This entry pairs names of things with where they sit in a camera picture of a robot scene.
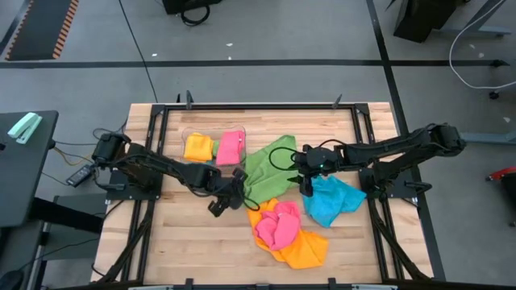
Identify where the dark grey round object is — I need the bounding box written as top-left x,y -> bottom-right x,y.
0,269 -> 24,290

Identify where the pink microfiber towel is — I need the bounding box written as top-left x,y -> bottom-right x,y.
214,129 -> 247,168
254,201 -> 303,252

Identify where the white floor cable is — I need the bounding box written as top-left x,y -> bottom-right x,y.
448,0 -> 516,91

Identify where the black box on floor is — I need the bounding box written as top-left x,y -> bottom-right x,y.
161,0 -> 223,16

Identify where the grey desk foot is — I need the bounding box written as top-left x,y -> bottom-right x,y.
459,131 -> 516,146

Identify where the black cable loop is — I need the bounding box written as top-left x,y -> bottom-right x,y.
179,4 -> 211,27

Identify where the black mat with orange edge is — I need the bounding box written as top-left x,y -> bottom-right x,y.
2,0 -> 81,62

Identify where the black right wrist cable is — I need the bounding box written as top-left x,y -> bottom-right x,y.
268,138 -> 347,172

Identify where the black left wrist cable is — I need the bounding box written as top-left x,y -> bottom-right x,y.
237,188 -> 261,213

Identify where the red object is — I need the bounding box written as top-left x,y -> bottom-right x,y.
485,164 -> 516,182

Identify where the black side table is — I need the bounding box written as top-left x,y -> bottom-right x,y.
0,110 -> 60,230

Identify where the clear plastic bin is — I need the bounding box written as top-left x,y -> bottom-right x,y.
181,124 -> 248,169

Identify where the grey desk frame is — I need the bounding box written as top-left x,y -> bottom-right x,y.
439,0 -> 513,39

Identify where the orange microfiber towel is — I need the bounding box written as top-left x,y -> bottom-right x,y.
246,197 -> 330,271

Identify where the thin black floor cable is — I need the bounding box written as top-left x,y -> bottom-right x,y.
118,0 -> 159,104

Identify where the blue microfiber towel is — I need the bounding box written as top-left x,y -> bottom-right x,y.
301,174 -> 368,229

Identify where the yellow cable beside table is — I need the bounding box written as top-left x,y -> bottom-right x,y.
54,144 -> 98,167

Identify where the mint green stapler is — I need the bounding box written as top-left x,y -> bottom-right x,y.
6,111 -> 44,145

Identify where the black power adapter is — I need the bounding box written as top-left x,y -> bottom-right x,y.
65,164 -> 98,189

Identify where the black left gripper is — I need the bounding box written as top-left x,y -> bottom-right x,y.
207,167 -> 249,218

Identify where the orange towel with white label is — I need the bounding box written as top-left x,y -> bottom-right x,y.
182,132 -> 216,164

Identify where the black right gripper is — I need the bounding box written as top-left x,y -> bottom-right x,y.
292,143 -> 343,198

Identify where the black cable beside table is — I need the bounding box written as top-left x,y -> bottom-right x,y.
91,119 -> 128,147

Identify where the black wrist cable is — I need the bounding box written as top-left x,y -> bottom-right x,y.
268,138 -> 347,172
237,188 -> 261,213

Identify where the black computer case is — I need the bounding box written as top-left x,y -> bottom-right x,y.
393,0 -> 471,44

